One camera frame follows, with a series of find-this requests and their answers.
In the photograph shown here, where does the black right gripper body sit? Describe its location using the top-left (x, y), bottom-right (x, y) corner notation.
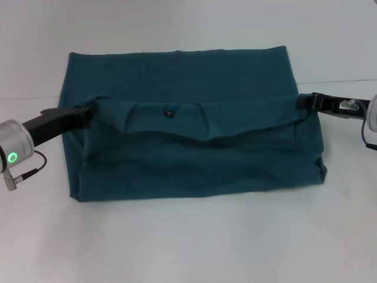
top-left (312, 91), bottom-right (371, 121)

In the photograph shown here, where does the arm plug with cable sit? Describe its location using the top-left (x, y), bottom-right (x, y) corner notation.
top-left (2, 150), bottom-right (48, 190)
top-left (341, 98), bottom-right (375, 149)

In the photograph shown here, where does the teal blue printed t-shirt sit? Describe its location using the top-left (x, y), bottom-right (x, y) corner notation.
top-left (58, 45), bottom-right (328, 204)

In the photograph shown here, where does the right arm plug with cable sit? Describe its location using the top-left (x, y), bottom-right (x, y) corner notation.
top-left (341, 98), bottom-right (375, 149)

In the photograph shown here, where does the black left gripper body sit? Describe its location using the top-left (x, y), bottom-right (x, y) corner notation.
top-left (24, 106), bottom-right (92, 147)

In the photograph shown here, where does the left arm plug with cable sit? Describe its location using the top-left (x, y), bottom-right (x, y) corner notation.
top-left (2, 150), bottom-right (48, 190)

